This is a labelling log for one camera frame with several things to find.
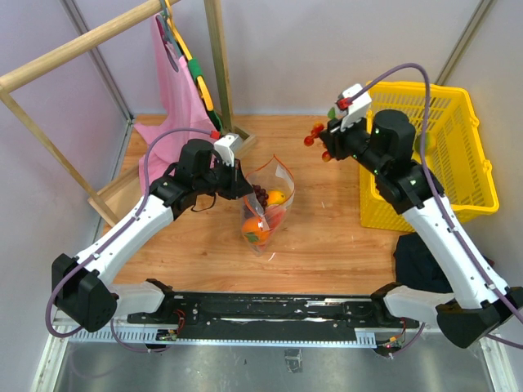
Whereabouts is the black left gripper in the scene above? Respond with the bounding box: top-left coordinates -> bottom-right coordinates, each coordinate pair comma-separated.
195,156 -> 254,200

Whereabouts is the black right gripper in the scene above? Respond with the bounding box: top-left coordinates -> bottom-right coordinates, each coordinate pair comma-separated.
319,109 -> 386,176

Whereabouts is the dark grape bunch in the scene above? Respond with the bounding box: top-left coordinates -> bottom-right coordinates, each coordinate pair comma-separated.
253,185 -> 269,209

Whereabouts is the clear zip bag orange zipper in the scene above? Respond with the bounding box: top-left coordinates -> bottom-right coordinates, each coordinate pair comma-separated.
240,155 -> 296,256

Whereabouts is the watermelon slice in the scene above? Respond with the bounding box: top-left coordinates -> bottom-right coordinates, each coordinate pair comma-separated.
265,205 -> 286,229

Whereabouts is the orange persimmon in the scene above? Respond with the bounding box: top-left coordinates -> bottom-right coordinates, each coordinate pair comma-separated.
241,216 -> 271,246

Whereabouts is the red cherry tomato sprig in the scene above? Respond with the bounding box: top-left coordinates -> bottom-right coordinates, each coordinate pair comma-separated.
303,107 -> 337,163

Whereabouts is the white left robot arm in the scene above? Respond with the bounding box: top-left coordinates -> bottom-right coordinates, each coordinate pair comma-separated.
51,133 -> 253,332

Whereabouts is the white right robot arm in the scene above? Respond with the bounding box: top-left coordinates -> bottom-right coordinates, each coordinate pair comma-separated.
318,109 -> 522,348

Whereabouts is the yellow plastic basket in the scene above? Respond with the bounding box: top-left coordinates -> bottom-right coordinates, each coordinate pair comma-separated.
367,82 -> 499,224

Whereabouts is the pink t-shirt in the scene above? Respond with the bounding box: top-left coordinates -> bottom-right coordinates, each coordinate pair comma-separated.
135,17 -> 217,191

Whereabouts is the dark navy cloth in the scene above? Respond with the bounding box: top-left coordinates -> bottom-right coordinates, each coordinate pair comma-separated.
393,233 -> 498,293

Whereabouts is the green hanger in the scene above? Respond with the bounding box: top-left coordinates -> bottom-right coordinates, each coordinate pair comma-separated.
187,58 -> 222,132

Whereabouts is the wooden clothes rack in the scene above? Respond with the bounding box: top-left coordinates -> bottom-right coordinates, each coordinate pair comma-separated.
1,1 -> 257,226

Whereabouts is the grey hanger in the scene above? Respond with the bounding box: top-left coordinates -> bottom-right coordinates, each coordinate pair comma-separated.
155,0 -> 183,73

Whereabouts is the yellow hanger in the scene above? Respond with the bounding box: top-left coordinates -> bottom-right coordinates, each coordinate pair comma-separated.
168,20 -> 214,112

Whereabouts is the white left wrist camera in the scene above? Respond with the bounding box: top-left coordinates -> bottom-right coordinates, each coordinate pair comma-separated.
213,133 -> 243,167

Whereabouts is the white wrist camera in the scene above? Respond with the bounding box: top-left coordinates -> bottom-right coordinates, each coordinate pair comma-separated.
213,133 -> 243,167
336,83 -> 372,131

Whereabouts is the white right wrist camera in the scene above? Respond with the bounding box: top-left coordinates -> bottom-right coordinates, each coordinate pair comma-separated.
336,83 -> 372,131

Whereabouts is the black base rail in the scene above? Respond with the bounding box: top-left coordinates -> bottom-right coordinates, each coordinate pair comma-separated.
127,292 -> 419,345

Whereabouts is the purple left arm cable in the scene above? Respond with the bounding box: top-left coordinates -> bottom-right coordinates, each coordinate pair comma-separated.
43,127 -> 220,339

